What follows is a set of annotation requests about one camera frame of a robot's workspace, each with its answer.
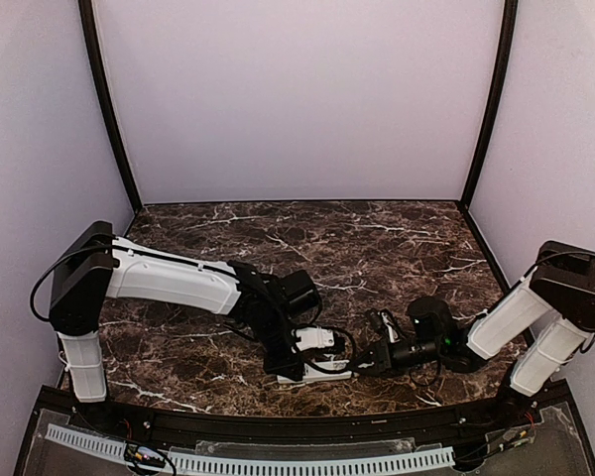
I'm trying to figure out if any white remote control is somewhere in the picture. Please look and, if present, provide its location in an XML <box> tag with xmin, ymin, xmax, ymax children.
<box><xmin>277</xmin><ymin>360</ymin><xmax>353</xmax><ymax>385</ymax></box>

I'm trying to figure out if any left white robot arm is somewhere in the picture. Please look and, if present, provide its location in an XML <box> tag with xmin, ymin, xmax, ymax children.
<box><xmin>32</xmin><ymin>221</ymin><xmax>334</xmax><ymax>404</ymax></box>

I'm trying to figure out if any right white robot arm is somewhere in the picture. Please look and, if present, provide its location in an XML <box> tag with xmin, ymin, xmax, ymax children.
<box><xmin>349</xmin><ymin>241</ymin><xmax>595</xmax><ymax>397</ymax></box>

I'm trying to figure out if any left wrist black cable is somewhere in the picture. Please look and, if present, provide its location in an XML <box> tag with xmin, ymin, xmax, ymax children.
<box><xmin>227</xmin><ymin>321</ymin><xmax>358</xmax><ymax>376</ymax></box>

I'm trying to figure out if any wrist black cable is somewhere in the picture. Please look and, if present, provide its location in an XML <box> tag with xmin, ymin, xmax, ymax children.
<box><xmin>227</xmin><ymin>321</ymin><xmax>358</xmax><ymax>376</ymax></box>
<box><xmin>409</xmin><ymin>361</ymin><xmax>445</xmax><ymax>388</ymax></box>

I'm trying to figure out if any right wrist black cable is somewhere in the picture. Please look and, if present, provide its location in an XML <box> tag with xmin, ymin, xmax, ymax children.
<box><xmin>409</xmin><ymin>361</ymin><xmax>445</xmax><ymax>388</ymax></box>

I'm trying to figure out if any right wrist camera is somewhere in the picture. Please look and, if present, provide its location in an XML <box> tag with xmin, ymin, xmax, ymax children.
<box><xmin>366</xmin><ymin>308</ymin><xmax>403</xmax><ymax>343</ymax></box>

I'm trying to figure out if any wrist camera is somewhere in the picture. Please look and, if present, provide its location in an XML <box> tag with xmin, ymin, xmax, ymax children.
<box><xmin>366</xmin><ymin>308</ymin><xmax>403</xmax><ymax>343</ymax></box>
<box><xmin>294</xmin><ymin>326</ymin><xmax>335</xmax><ymax>351</ymax></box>

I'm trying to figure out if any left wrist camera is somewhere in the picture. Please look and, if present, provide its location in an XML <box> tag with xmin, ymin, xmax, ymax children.
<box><xmin>294</xmin><ymin>326</ymin><xmax>335</xmax><ymax>351</ymax></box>

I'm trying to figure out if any white slotted cable duct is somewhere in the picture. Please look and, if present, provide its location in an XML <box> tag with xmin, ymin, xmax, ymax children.
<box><xmin>45</xmin><ymin>423</ymin><xmax>454</xmax><ymax>475</ymax></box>

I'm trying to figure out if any black front table rail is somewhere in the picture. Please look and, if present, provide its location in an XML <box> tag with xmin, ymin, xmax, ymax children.
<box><xmin>62</xmin><ymin>399</ymin><xmax>530</xmax><ymax>446</ymax></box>

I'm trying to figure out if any right black frame post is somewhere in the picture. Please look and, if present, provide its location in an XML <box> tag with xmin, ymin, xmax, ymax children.
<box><xmin>459</xmin><ymin>0</ymin><xmax>519</xmax><ymax>213</ymax></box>

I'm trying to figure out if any black frame post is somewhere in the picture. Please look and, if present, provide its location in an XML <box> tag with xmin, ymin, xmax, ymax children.
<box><xmin>77</xmin><ymin>0</ymin><xmax>143</xmax><ymax>214</ymax></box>
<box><xmin>459</xmin><ymin>0</ymin><xmax>519</xmax><ymax>213</ymax></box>

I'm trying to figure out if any left black frame post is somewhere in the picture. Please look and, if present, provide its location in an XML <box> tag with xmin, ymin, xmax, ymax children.
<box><xmin>77</xmin><ymin>0</ymin><xmax>143</xmax><ymax>214</ymax></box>

